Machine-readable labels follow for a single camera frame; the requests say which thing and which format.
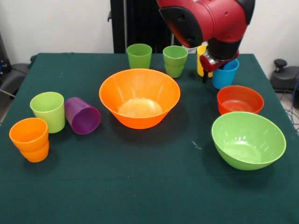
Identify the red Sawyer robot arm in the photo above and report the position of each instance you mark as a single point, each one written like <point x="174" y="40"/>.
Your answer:
<point x="210" y="21"/>

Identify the purple cup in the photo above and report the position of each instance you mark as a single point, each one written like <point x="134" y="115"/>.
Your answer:
<point x="84" y="121"/>

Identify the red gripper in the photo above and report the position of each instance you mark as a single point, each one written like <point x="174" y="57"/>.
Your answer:
<point x="210" y="67"/>

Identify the red bowl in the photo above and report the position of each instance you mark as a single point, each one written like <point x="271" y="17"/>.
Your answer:
<point x="257" y="102"/>

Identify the lime green cup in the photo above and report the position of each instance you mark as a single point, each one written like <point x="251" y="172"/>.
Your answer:
<point x="51" y="119"/>

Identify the black equipment box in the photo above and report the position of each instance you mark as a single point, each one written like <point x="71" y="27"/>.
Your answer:
<point x="3" y="58"/>

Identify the dark green tablecloth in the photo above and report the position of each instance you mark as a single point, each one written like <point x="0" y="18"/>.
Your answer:
<point x="140" y="163"/>

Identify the large orange bowl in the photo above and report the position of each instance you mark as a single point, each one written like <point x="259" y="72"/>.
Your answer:
<point x="140" y="116"/>

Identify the yellow cup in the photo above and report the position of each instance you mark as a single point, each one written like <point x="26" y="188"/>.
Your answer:
<point x="200" y="67"/>

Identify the orange cup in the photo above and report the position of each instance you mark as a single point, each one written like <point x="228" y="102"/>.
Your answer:
<point x="25" y="130"/>
<point x="35" y="156"/>

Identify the large green bowl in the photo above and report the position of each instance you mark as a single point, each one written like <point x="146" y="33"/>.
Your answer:
<point x="245" y="161"/>

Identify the grey black device base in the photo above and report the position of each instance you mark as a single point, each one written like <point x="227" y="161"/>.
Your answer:
<point x="14" y="74"/>
<point x="285" y="79"/>

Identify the blue cup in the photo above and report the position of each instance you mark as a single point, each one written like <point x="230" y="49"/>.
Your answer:
<point x="224" y="80"/>

